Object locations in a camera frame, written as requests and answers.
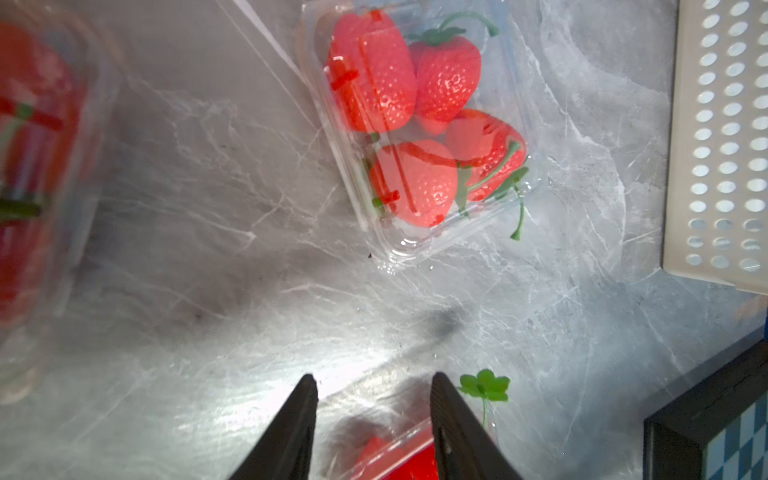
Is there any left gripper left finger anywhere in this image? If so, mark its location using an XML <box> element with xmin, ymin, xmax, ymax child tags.
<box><xmin>230</xmin><ymin>374</ymin><xmax>318</xmax><ymax>480</ymax></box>

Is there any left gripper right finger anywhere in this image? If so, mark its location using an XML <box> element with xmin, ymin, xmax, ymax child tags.
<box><xmin>430</xmin><ymin>372</ymin><xmax>522</xmax><ymax>480</ymax></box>

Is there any clear clamshell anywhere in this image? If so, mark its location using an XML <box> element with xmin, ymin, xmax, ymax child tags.
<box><xmin>323</xmin><ymin>374</ymin><xmax>499</xmax><ymax>480</ymax></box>

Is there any strawberry seven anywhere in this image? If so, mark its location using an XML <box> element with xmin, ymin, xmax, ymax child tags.
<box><xmin>369</xmin><ymin>139</ymin><xmax>459</xmax><ymax>228</ymax></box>

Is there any strawberry six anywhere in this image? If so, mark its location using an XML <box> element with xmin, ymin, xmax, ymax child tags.
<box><xmin>445</xmin><ymin>108</ymin><xmax>529</xmax><ymax>217</ymax></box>

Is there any white perforated plastic basket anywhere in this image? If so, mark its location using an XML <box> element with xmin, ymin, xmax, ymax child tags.
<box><xmin>662</xmin><ymin>0</ymin><xmax>767</xmax><ymax>295</ymax></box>

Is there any strawberry five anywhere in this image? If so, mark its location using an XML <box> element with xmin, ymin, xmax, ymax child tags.
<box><xmin>407</xmin><ymin>11</ymin><xmax>500</xmax><ymax>136</ymax></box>

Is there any strawberry eight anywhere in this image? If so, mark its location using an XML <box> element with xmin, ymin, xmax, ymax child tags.
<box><xmin>327</xmin><ymin>10</ymin><xmax>417</xmax><ymax>133</ymax></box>

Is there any clear plastic clamshell container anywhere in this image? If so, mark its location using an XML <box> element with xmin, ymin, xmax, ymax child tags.
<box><xmin>1</xmin><ymin>1</ymin><xmax>124</xmax><ymax>405</ymax></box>

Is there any strawberry one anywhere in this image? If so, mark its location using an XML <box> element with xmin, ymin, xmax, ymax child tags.
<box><xmin>353</xmin><ymin>437</ymin><xmax>439</xmax><ymax>480</ymax></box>

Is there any loose green strawberry leaf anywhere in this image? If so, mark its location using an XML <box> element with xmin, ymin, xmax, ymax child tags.
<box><xmin>458</xmin><ymin>369</ymin><xmax>510</xmax><ymax>428</ymax></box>

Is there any black white checkerboard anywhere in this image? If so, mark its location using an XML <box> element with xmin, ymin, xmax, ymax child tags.
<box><xmin>643</xmin><ymin>339</ymin><xmax>767</xmax><ymax>480</ymax></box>

